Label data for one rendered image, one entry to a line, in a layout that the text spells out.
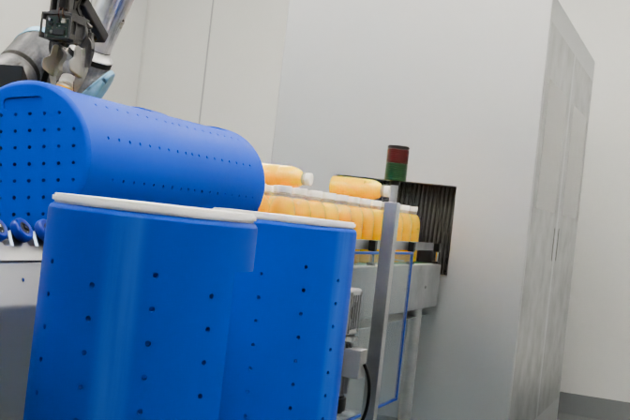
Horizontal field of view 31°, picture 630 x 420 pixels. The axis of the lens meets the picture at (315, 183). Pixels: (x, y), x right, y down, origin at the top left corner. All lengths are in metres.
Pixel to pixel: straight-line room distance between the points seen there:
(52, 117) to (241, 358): 0.56
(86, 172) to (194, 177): 0.45
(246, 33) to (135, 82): 0.87
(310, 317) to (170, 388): 0.66
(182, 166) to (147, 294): 1.04
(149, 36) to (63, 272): 6.61
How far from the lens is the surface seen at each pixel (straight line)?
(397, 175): 3.21
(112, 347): 1.46
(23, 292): 2.00
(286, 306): 2.07
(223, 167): 2.66
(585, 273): 6.98
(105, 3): 2.90
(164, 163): 2.38
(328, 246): 2.09
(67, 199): 1.51
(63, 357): 1.49
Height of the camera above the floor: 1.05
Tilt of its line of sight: 1 degrees up
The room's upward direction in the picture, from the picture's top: 6 degrees clockwise
